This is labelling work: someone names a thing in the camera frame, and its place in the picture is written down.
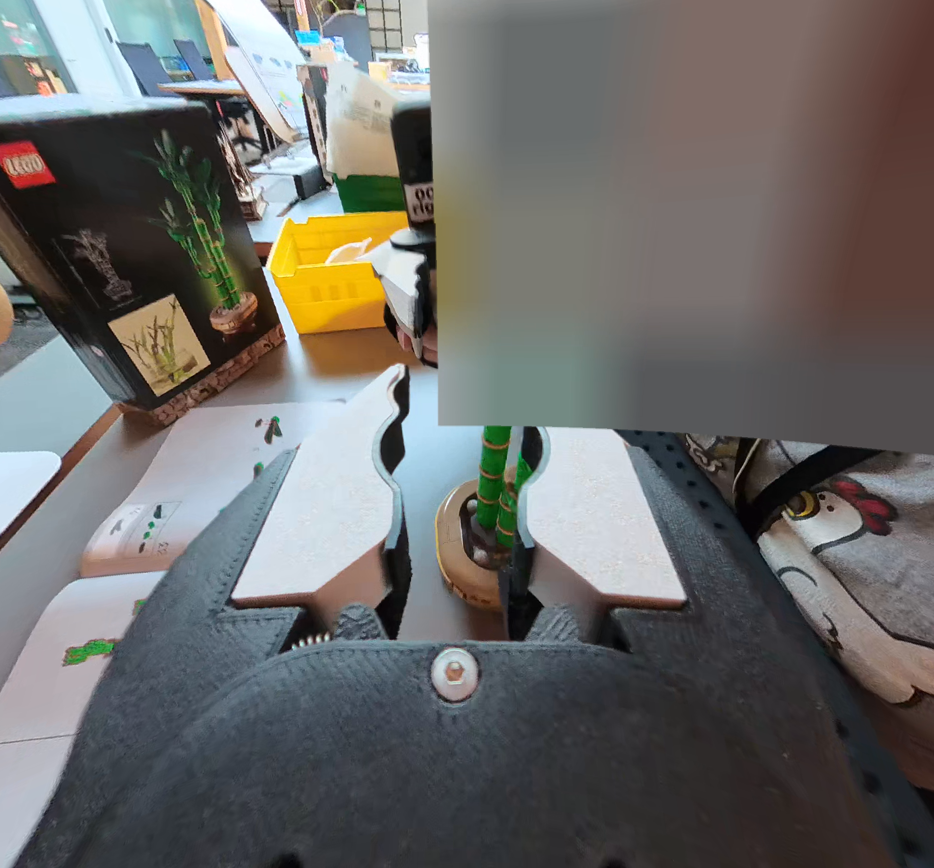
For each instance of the open lego instruction booklet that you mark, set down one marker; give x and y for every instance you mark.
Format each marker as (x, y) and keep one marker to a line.
(211, 459)

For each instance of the wooden lattice model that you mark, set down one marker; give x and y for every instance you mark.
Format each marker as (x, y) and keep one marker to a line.
(244, 175)

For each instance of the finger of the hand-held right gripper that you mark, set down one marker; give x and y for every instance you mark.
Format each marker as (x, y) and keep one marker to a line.
(405, 277)

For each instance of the yellow plastic bin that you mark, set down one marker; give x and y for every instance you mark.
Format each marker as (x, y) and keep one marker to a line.
(328, 299)

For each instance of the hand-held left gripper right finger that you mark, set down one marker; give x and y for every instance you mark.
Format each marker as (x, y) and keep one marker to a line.
(605, 518)

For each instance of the black lego set box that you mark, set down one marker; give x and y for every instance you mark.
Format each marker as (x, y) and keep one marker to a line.
(109, 262)

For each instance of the green lego bamboo model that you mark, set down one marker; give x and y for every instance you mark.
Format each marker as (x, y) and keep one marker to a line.
(456, 554)

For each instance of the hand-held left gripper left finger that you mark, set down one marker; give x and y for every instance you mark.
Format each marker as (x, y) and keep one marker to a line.
(328, 510)

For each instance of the small crumpled white bag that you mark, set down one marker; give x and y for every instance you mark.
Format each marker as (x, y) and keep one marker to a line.
(350, 253)

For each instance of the chicken print garment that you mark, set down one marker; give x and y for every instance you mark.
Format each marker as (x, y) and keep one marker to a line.
(839, 576)

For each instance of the white printed paper bag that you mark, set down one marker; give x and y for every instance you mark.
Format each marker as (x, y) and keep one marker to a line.
(361, 117)

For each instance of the white tilted instruction board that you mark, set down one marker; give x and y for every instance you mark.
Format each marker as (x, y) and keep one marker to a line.
(248, 44)

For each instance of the green plastic bin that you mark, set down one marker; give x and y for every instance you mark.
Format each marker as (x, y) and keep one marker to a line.
(368, 193)

